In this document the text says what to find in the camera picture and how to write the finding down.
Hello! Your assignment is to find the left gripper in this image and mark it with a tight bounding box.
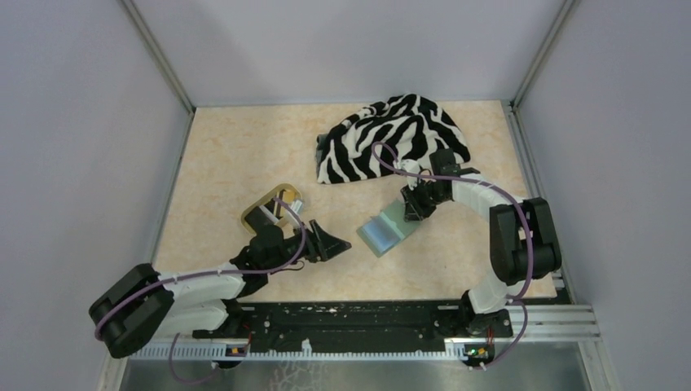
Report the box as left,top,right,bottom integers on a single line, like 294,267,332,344
265,218,351,273

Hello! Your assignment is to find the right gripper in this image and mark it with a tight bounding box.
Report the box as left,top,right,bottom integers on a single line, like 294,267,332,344
401,178,449,222

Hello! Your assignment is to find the light blue card holder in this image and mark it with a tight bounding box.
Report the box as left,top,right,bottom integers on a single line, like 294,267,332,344
356,200,421,257

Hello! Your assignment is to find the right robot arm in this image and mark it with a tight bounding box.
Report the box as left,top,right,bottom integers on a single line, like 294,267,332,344
394,149,562,336

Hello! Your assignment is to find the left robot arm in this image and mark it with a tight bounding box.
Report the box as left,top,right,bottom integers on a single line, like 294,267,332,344
88,220,351,358

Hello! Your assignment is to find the beige oval card tray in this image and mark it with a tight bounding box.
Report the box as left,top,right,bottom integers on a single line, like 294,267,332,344
240,183,305,235

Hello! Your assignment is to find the zebra striped cloth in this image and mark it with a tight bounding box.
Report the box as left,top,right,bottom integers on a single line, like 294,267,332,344
315,94,471,184

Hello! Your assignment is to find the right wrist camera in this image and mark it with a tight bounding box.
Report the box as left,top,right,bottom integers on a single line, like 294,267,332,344
394,159,421,190

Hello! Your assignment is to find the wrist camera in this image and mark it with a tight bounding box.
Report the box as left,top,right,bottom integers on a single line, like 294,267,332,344
289,200,304,215
394,159,421,190

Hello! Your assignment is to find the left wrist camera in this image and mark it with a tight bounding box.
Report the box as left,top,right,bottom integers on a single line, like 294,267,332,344
289,200,304,215

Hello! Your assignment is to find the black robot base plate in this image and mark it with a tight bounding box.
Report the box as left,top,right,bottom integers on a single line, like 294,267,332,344
192,300,514,353

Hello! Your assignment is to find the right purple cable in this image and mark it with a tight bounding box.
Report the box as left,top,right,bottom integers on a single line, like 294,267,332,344
371,141,535,371

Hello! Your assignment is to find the purple cable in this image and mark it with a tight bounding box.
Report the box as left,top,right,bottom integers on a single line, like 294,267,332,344
371,141,535,371
94,196,309,385

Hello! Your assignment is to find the white slotted cable duct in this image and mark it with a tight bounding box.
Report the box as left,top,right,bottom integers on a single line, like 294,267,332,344
129,340,469,362

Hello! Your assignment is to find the aluminium frame rail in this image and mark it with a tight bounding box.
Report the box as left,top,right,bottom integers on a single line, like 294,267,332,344
155,301,601,341

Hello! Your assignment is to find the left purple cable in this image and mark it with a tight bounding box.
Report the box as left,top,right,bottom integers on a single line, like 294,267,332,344
94,196,309,385

